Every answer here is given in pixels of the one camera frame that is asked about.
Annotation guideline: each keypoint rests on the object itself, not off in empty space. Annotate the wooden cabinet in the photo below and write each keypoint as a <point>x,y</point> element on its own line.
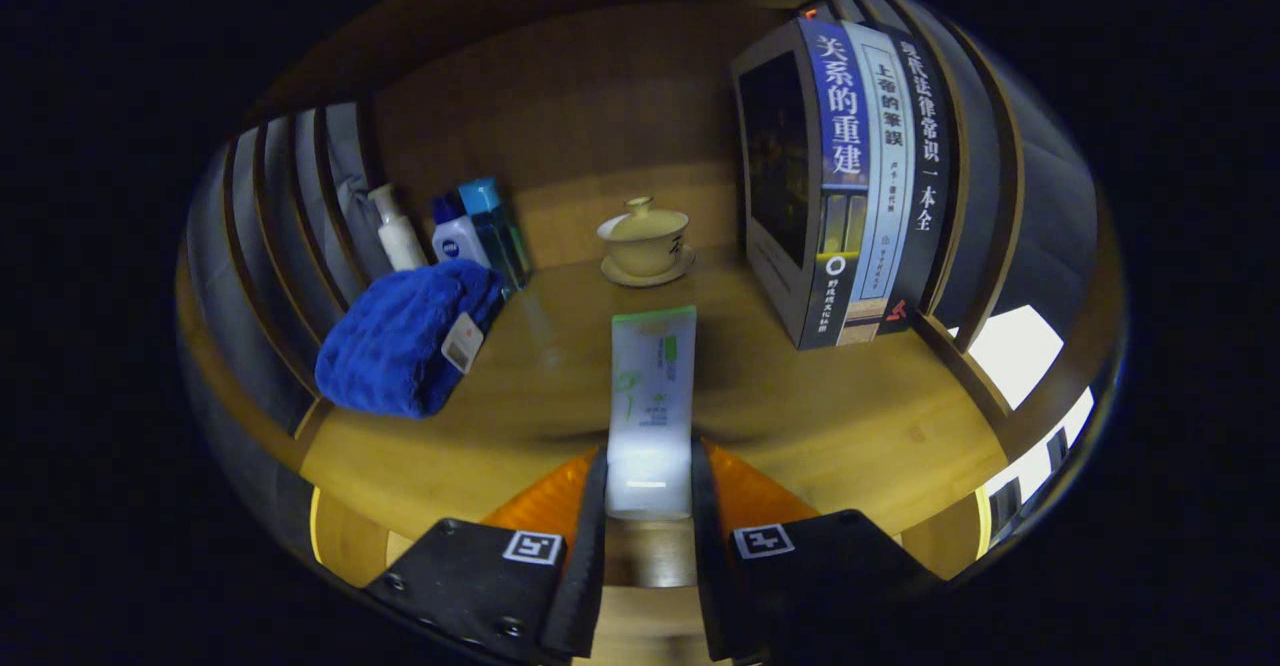
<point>600,96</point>

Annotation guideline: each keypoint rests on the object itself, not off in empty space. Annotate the book with pale blue spine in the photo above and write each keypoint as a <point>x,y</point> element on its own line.
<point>888,166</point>

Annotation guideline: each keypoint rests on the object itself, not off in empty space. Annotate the blue folded towel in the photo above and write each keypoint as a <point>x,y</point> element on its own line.
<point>400,346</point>

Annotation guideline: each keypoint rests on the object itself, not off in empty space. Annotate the white bottle with blue cap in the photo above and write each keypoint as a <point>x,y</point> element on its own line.
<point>458,241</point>

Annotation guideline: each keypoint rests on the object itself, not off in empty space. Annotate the wooden countertop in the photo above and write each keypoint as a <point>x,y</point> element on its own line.
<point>800,416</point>

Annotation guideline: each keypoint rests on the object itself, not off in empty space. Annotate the white tube with green print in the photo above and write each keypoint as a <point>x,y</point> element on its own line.
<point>652,386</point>

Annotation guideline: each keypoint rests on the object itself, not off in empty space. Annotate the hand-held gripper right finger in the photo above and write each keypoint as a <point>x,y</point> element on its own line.
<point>712,556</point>

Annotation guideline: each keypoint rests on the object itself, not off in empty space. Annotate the white pump bottle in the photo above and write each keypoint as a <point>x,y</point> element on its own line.
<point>400,241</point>

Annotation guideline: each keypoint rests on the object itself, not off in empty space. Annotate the teal blue bottle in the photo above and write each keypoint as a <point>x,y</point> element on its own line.
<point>495,226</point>

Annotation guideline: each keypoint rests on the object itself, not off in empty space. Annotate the beige lidded teacup with saucer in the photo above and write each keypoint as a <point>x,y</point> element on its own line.
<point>645,246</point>

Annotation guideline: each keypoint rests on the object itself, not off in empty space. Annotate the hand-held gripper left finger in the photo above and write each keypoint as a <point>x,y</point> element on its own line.
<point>588,546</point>

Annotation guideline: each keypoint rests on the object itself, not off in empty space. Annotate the book with black spine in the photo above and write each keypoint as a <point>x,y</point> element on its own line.
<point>932,166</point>

